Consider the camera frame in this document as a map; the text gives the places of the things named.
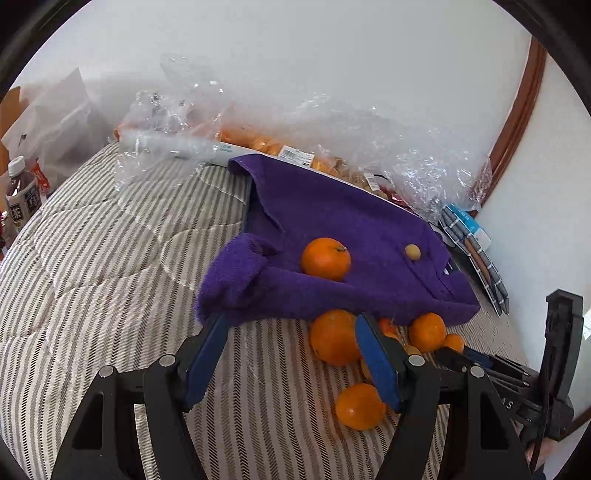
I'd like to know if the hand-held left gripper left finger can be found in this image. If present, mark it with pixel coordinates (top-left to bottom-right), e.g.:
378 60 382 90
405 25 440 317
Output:
51 313 230 480

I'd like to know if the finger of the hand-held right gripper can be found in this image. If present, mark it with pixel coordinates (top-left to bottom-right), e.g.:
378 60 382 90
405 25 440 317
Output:
464 347 542 398
436 347 472 371

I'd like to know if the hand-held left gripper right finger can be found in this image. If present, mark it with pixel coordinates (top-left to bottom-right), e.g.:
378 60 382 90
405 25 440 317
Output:
355 313 533 480

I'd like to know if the large orange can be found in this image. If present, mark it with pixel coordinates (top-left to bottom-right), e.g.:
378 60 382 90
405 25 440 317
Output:
309 309 363 367

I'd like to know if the medium orange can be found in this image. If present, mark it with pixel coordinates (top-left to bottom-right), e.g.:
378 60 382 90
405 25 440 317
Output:
335 383 387 432
409 312 447 354

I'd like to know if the orange with green stem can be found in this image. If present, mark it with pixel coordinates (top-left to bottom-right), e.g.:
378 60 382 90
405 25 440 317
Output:
301 237 352 282

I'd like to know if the striped quilted blanket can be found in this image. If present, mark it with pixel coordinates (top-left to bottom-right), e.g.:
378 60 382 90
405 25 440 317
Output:
0 138 548 480

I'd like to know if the white and blue box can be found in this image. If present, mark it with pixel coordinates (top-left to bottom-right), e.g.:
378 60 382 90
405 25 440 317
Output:
449 203 492 251

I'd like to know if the purple towel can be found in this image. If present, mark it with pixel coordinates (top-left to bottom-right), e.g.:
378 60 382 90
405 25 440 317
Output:
196 154 482 328

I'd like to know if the large clear plastic bag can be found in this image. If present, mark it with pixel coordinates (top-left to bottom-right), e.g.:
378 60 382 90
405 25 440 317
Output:
277 92 491 223

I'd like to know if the white tray of oranges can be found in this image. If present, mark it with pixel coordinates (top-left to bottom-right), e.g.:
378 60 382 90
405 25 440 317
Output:
203 131 407 206

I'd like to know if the crumpled clear plastic bag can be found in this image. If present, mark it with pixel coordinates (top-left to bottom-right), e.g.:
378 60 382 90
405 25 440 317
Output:
112 53 238 195

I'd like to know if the red snack packet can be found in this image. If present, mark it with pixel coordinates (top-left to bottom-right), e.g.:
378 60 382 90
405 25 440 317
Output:
27 159 52 195

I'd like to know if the dark tea bottle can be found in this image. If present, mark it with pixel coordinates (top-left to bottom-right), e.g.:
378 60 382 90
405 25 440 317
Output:
4 156 45 237

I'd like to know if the white paper bag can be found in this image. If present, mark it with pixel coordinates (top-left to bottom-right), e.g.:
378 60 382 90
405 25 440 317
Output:
1 67 110 186

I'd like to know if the brown wooden door frame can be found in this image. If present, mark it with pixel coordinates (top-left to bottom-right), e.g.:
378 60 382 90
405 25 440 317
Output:
471 36 549 217

